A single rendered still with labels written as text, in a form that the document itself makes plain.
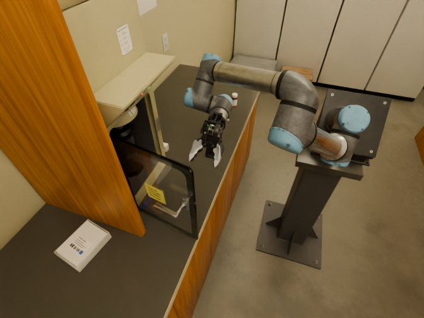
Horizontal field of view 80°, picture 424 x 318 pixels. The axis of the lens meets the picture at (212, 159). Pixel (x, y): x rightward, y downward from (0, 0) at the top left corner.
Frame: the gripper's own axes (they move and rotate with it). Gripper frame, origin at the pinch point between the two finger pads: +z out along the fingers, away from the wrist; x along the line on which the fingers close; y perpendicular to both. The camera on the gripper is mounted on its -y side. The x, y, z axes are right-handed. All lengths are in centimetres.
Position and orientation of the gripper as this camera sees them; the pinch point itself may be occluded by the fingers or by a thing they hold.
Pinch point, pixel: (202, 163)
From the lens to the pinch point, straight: 83.2
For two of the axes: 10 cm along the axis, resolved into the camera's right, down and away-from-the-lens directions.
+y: 1.0, -6.9, -7.2
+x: 9.7, 2.3, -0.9
